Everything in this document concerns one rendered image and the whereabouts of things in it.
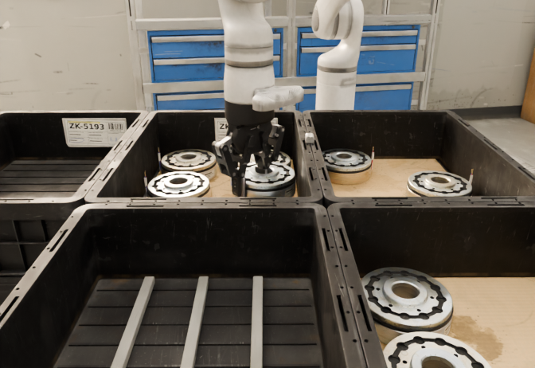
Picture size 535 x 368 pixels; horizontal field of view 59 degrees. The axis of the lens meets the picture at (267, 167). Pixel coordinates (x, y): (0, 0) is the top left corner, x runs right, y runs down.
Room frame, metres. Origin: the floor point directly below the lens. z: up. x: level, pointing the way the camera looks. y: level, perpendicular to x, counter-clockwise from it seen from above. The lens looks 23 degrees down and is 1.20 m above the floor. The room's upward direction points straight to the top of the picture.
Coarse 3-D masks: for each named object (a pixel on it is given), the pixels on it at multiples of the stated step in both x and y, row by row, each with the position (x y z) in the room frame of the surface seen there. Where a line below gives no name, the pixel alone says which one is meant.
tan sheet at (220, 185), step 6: (222, 174) 0.82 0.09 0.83; (210, 180) 0.80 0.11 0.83; (216, 180) 0.80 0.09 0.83; (222, 180) 0.80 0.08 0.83; (228, 180) 0.80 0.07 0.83; (210, 186) 0.77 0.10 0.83; (216, 186) 0.77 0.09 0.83; (222, 186) 0.77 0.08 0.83; (228, 186) 0.77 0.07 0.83; (216, 192) 0.75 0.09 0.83; (222, 192) 0.75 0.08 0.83; (228, 192) 0.75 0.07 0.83
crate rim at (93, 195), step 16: (160, 112) 0.90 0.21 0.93; (176, 112) 0.90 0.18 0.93; (192, 112) 0.90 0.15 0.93; (208, 112) 0.90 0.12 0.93; (224, 112) 0.90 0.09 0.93; (288, 112) 0.90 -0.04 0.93; (144, 128) 0.80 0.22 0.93; (304, 128) 0.80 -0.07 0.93; (128, 144) 0.72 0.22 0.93; (304, 144) 0.76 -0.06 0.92; (112, 160) 0.65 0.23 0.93; (304, 160) 0.65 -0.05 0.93; (112, 176) 0.60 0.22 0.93; (96, 192) 0.54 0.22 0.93; (320, 192) 0.54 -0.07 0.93
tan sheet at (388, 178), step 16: (384, 160) 0.89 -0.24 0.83; (400, 160) 0.89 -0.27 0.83; (416, 160) 0.89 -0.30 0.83; (432, 160) 0.89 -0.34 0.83; (384, 176) 0.82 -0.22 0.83; (400, 176) 0.82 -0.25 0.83; (336, 192) 0.75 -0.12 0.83; (352, 192) 0.75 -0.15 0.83; (368, 192) 0.75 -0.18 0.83; (384, 192) 0.75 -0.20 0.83; (400, 192) 0.75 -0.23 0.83
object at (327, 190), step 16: (304, 112) 0.90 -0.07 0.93; (320, 112) 0.90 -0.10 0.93; (336, 112) 0.90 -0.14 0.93; (352, 112) 0.90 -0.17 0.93; (368, 112) 0.90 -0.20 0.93; (384, 112) 0.90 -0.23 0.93; (400, 112) 0.90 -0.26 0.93; (416, 112) 0.90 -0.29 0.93; (432, 112) 0.90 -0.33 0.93; (448, 112) 0.90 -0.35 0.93; (464, 128) 0.81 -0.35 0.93; (320, 160) 0.65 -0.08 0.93; (512, 160) 0.65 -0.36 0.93; (320, 176) 0.59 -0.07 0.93; (528, 176) 0.59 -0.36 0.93
